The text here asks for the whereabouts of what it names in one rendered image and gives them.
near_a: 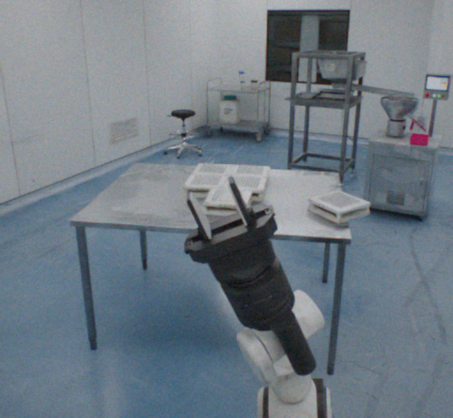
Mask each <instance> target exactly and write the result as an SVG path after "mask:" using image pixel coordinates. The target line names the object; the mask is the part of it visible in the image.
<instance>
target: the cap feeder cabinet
mask: <svg viewBox="0 0 453 418"><path fill-rule="evenodd" d="M386 132H387V130H386V129H379V130H378V131H377V132H376V133H375V134H373V136H372V137H371V138H370V139H369V140H368V142H369V143H368V154H367V163H366V173H365V190H364V201H367V202H369V203H371V205H370V206H369V207H370V208H375V209H381V210H387V211H392V212H399V213H408V214H414V215H419V218H420V219H418V221H423V220H421V218H422V217H425V215H426V212H427V209H428V206H429V205H430V202H431V198H432V194H433V189H434V182H435V176H436V170H437V164H438V158H439V152H440V145H441V138H442V135H432V137H429V141H428V145H427V146H424V145H416V144H410V139H411V135H412V133H414V132H405V134H406V136H396V137H395V138H393V136H390V135H388V134H385V133H386Z"/></svg>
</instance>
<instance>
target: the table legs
mask: <svg viewBox="0 0 453 418"><path fill-rule="evenodd" d="M76 235H77V243H78V251H79V259H80V268H81V283H82V291H83V299H84V307H85V316H86V323H87V325H88V339H89V340H90V346H91V350H92V351H95V350H96V349H97V346H96V320H95V310H94V302H93V293H92V284H91V275H90V271H89V267H88V250H87V241H86V233H85V227H78V226H76ZM139 235H141V249H142V266H143V269H147V268H148V265H147V259H148V253H147V238H146V231H139ZM345 249H347V245H346V244H338V246H337V257H336V269H335V280H334V301H333V311H332V318H331V322H330V334H329V344H328V355H327V374H328V375H332V374H333V373H334V366H335V360H336V350H337V339H338V328H339V319H340V309H341V299H342V278H343V269H344V259H345ZM330 251H331V243H325V249H324V260H323V276H322V283H327V274H328V262H330Z"/></svg>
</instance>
